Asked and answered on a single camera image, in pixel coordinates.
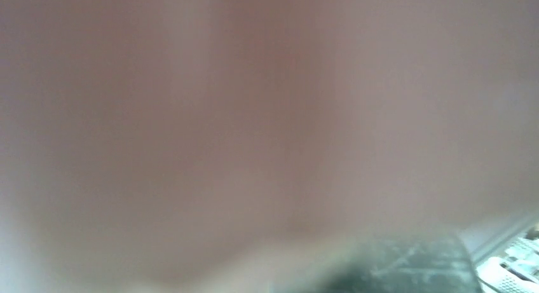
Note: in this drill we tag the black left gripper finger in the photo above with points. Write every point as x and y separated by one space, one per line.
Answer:
416 265

